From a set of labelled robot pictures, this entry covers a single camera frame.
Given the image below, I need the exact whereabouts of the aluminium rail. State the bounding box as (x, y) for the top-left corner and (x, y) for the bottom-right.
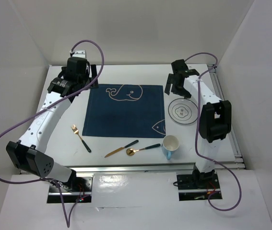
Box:
(19, 161), (246, 175)
(209, 67), (245, 168)

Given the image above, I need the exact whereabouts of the gold spoon green handle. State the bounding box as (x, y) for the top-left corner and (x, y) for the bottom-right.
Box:
(126, 144), (161, 156)

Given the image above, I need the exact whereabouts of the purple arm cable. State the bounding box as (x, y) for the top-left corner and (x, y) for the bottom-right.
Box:
(183, 52), (242, 211)
(0, 40), (105, 228)

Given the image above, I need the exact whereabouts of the light blue mug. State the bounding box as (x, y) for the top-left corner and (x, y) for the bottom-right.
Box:
(161, 135), (179, 160)

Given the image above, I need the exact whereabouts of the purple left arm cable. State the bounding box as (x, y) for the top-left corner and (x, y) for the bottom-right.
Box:
(0, 40), (105, 228)

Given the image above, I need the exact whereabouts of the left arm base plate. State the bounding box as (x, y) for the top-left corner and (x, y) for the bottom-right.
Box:
(47, 174), (93, 204)

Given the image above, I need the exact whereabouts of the gold knife green handle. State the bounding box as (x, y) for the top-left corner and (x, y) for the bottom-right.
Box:
(104, 140), (139, 158)

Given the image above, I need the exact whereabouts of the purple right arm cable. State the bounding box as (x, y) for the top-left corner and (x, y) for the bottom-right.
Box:
(183, 52), (242, 211)

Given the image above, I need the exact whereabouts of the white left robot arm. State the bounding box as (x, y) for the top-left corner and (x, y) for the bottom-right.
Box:
(6, 50), (97, 191)

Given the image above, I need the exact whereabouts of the aluminium right side rail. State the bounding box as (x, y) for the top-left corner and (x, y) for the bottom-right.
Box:
(209, 67), (245, 168)

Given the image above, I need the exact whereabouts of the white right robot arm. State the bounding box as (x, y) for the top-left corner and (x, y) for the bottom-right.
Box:
(165, 59), (232, 188)

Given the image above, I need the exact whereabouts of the gold fork green handle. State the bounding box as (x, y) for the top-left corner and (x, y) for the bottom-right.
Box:
(71, 125), (92, 153)

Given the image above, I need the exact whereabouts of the aluminium front rail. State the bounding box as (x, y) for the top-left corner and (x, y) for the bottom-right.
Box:
(19, 161), (246, 175)

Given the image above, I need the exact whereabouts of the blue whale placemat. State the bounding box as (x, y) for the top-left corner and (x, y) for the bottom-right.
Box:
(82, 84), (166, 138)

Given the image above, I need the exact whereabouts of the white plate green rim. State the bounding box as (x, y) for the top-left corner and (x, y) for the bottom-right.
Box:
(168, 99), (198, 125)

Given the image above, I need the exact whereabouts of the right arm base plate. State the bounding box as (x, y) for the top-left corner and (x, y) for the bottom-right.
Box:
(173, 173), (223, 201)

